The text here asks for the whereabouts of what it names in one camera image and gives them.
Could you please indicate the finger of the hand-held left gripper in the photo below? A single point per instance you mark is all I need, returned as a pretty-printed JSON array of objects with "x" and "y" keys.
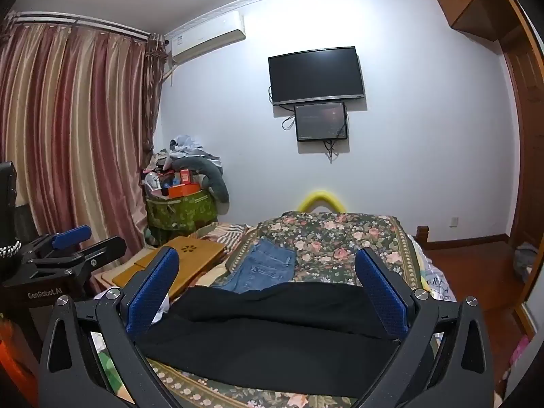
[
  {"x": 102, "y": 253},
  {"x": 70, "y": 237}
]

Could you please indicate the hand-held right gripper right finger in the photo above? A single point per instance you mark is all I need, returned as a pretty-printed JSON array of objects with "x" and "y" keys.
[{"x": 380, "y": 289}]

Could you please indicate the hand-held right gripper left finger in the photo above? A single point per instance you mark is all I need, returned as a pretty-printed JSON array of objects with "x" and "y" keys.
[{"x": 153, "y": 289}]

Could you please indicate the black pants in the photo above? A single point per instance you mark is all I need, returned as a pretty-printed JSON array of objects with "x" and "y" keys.
[{"x": 272, "y": 331}]

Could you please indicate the person's left forearm orange sleeve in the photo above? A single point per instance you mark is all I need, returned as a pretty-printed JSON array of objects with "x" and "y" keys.
[{"x": 15, "y": 348}]

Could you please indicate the white crumpled cloth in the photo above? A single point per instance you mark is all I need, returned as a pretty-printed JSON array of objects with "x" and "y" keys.
[{"x": 160, "y": 312}]

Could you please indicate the yellow blanket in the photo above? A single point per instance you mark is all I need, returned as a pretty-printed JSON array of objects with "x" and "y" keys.
[{"x": 422, "y": 265}]

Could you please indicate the wooden lap desk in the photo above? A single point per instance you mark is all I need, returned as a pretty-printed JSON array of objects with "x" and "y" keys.
[{"x": 191, "y": 259}]

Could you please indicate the white printed bed sheet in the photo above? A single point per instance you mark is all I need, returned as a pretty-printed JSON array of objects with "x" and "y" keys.
[{"x": 437, "y": 280}]

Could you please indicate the floral blanket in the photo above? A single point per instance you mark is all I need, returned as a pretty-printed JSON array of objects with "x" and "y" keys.
[{"x": 331, "y": 242}]

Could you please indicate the green fabric storage bag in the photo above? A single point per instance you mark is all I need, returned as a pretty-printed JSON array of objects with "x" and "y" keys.
[{"x": 182, "y": 216}]

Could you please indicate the striped cloth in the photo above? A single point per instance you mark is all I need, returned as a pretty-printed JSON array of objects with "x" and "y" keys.
[{"x": 225, "y": 236}]

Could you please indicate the striped pink curtain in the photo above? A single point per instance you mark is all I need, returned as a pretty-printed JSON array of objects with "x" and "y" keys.
[{"x": 72, "y": 136}]

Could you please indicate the orange box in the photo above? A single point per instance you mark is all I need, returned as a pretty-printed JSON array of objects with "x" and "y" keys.
[{"x": 183, "y": 190}]

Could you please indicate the blue jeans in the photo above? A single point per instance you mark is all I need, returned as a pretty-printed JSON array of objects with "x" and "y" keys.
[{"x": 259, "y": 263}]

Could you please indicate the yellow foam tube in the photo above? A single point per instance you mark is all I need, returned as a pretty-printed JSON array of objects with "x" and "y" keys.
[{"x": 321, "y": 195}]

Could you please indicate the red box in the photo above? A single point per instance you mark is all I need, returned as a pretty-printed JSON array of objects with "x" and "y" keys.
[{"x": 185, "y": 176}]

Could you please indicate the pile of grey clothes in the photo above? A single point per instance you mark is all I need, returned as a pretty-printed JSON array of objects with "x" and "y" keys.
[{"x": 187, "y": 148}]

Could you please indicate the grey cloth bundle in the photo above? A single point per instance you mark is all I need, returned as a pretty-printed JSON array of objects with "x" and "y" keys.
[{"x": 526, "y": 263}]

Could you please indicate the wooden door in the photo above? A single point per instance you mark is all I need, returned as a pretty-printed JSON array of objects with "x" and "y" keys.
[{"x": 529, "y": 136}]

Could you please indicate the white air conditioner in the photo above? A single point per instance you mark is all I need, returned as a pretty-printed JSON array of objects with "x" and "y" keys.
[{"x": 204, "y": 36}]

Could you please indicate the wooden bed post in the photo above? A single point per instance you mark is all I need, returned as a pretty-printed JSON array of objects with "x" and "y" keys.
[{"x": 423, "y": 236}]

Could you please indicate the white wall outlet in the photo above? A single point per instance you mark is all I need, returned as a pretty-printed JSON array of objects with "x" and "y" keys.
[{"x": 454, "y": 222}]

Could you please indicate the small black wall monitor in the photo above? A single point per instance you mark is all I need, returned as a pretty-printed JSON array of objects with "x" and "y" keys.
[{"x": 321, "y": 121}]

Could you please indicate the white curtain rail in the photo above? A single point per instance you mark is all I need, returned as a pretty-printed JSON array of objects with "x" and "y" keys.
[{"x": 85, "y": 23}]

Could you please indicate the black wall television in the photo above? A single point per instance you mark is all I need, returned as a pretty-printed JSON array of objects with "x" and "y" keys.
[{"x": 316, "y": 74}]

